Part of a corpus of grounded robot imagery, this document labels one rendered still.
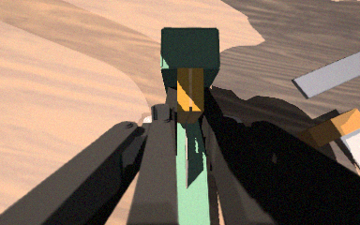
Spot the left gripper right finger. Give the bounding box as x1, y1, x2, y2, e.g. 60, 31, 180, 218
198, 87, 360, 225

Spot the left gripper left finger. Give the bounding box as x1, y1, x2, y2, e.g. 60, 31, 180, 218
0, 87, 179, 225

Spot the grey flat bar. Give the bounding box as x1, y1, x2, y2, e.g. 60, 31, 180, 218
292, 52, 360, 99

